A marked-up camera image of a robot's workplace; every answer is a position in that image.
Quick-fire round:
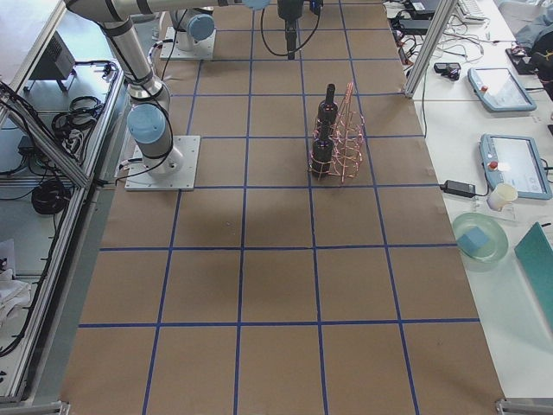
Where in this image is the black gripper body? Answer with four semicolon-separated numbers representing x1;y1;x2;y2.
277;0;303;20

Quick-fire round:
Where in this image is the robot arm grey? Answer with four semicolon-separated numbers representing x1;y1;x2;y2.
170;0;303;54

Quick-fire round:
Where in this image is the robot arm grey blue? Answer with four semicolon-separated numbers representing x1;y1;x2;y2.
65;1;231;177

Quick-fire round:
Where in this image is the dark bottle in basket left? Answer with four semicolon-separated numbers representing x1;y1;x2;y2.
315;83;338;129

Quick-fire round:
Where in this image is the dark bottle in basket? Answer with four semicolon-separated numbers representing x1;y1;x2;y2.
315;83;338;129
311;122;334;178

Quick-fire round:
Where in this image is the dark bottle in basket right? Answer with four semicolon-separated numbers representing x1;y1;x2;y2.
311;122;334;178

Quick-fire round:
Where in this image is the teach pendant far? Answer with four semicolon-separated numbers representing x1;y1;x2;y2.
467;67;537;112

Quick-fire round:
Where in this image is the teach pendant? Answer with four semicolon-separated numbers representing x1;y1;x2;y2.
479;134;552;200
467;67;537;112

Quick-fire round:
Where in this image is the grey control box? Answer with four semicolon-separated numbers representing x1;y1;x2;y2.
23;31;76;92

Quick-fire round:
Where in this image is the black adapter on table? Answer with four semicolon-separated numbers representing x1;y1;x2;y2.
440;180;476;198

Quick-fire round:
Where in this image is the teach pendant near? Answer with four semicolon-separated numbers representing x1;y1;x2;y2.
479;134;552;200

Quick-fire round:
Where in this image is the white paper cup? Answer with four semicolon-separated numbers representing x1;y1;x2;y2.
486;182;518;212

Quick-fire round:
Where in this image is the green glass plate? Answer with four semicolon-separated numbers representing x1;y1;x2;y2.
452;213;509;264

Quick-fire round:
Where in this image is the blue foam cube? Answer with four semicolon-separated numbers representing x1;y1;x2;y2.
456;227;490;255

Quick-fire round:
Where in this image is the teal board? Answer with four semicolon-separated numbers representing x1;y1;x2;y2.
515;222;553;327

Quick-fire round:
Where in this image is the black braided cable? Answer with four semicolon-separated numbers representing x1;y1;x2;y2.
258;6;323;57

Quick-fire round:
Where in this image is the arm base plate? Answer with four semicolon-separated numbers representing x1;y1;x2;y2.
160;27;216;61
124;136;200;191

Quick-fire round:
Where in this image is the copper wire wine basket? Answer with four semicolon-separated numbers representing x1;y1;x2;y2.
308;81;365;183

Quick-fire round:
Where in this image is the aluminium frame post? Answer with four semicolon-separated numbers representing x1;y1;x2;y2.
404;0;456;99

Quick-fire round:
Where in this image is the coiled black cable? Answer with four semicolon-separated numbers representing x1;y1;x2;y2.
30;179;70;216

